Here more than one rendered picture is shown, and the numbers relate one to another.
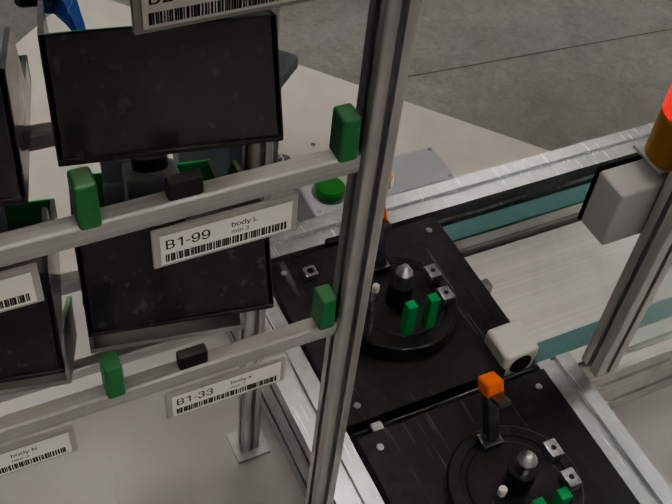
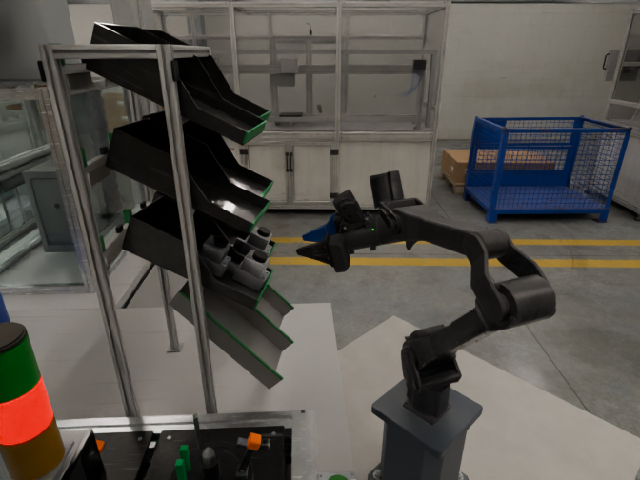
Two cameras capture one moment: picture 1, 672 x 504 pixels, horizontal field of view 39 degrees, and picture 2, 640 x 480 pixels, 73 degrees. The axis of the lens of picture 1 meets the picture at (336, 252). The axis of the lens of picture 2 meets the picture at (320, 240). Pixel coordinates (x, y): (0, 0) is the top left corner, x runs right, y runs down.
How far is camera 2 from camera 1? 1.22 m
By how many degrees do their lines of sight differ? 89
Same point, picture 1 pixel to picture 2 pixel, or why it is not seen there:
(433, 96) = not seen: outside the picture
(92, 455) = (247, 383)
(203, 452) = not seen: hidden behind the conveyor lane
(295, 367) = (213, 424)
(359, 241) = (81, 209)
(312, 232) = (306, 468)
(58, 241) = not seen: hidden behind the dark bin
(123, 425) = (254, 394)
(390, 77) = (66, 137)
